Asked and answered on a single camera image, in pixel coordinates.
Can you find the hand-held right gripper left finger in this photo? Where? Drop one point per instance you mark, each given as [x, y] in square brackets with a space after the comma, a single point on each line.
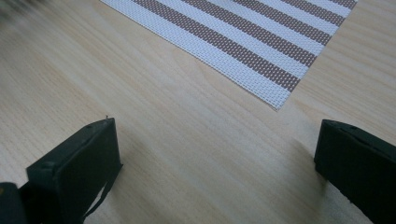
[73, 168]

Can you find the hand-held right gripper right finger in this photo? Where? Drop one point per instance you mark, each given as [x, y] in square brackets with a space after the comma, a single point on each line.
[358, 165]

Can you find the striped woven placemat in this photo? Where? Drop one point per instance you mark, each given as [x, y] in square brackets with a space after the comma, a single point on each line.
[249, 40]

